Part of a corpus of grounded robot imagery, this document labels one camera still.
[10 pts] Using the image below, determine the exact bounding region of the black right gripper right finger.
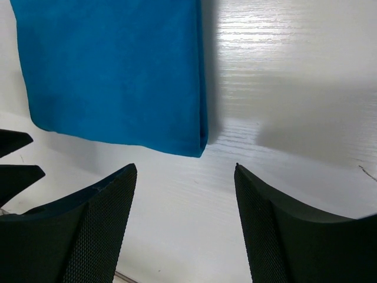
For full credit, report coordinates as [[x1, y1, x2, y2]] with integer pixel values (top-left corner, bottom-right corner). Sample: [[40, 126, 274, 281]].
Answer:
[[234, 164, 376, 282]]

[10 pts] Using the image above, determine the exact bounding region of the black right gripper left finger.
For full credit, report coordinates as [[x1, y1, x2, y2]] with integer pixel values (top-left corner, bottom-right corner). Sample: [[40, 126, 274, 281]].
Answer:
[[1, 164, 137, 282]]

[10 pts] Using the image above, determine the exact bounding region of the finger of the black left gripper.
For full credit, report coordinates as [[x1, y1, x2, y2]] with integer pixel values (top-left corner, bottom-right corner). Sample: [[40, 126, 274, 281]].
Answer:
[[0, 129, 33, 157], [1, 165, 45, 207]]

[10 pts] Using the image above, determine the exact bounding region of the blue t shirt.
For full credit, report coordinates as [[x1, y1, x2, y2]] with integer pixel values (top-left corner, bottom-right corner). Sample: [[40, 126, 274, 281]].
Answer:
[[11, 1, 209, 157]]

